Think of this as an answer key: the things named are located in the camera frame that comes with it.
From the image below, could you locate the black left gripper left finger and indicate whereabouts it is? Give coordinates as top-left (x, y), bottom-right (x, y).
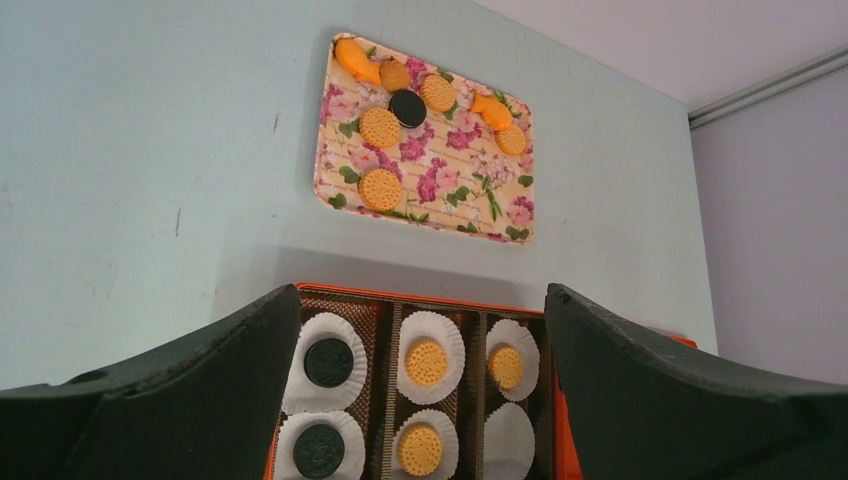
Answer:
top-left (1, 285), bottom-right (301, 479)

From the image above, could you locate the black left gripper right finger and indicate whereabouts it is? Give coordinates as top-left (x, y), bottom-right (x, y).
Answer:
top-left (544, 283), bottom-right (847, 479)

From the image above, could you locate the black sandwich cookie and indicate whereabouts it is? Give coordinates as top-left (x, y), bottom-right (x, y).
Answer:
top-left (389, 89), bottom-right (427, 129)
top-left (293, 424), bottom-right (346, 480)
top-left (304, 338), bottom-right (354, 388)

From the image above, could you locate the round yellow biscuit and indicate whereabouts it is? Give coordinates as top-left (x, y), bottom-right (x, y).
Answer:
top-left (359, 107), bottom-right (401, 149)
top-left (358, 168), bottom-right (403, 212)
top-left (419, 74), bottom-right (456, 113)
top-left (404, 339), bottom-right (449, 387)
top-left (488, 344), bottom-right (524, 390)
top-left (397, 423), bottom-right (443, 477)
top-left (495, 123), bottom-right (527, 156)

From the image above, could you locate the white paper cup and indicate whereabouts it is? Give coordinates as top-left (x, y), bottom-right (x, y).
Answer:
top-left (483, 403), bottom-right (535, 480)
top-left (390, 409), bottom-right (459, 479)
top-left (271, 411), bottom-right (366, 479)
top-left (486, 319), bottom-right (541, 403)
top-left (282, 312), bottom-right (368, 415)
top-left (397, 311), bottom-right (466, 405)

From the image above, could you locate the orange cookie box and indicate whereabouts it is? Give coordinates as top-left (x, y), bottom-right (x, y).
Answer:
top-left (263, 282), bottom-right (698, 480)

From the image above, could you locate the round yellow biscuit bottom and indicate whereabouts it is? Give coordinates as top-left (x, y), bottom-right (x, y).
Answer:
top-left (358, 168), bottom-right (403, 212)

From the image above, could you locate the orange fish cookie right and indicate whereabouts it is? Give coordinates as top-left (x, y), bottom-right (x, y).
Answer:
top-left (471, 92), bottom-right (513, 131)

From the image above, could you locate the orange fish cookie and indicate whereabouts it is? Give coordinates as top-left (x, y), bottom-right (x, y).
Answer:
top-left (334, 37), bottom-right (382, 86)
top-left (471, 92), bottom-right (513, 131)

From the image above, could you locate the floral serving tray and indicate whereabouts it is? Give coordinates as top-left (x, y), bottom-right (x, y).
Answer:
top-left (313, 32), bottom-right (536, 244)

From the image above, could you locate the black sandwich cookie on tray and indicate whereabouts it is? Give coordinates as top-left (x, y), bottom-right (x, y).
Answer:
top-left (389, 89), bottom-right (427, 129)

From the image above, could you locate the round yellow biscuit top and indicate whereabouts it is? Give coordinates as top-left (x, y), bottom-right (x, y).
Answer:
top-left (419, 74), bottom-right (456, 113)

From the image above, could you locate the brown round cookie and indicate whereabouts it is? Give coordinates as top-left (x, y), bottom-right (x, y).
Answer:
top-left (379, 58), bottom-right (411, 93)

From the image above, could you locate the orange fish cookie left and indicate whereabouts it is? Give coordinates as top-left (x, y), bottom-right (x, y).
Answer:
top-left (334, 37), bottom-right (382, 86)

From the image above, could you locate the aluminium frame post right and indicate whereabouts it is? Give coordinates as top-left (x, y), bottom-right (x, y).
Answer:
top-left (688, 44), bottom-right (847, 131)

